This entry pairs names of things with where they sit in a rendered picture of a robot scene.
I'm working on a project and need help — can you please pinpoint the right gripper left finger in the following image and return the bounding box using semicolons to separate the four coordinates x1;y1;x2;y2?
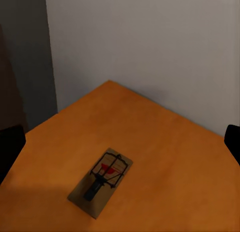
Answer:
0;125;26;185

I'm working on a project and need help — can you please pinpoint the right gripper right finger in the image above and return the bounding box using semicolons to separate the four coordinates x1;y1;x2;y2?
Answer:
224;125;240;165

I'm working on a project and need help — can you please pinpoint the mousetrap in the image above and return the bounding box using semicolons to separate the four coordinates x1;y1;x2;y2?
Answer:
67;148;133;219

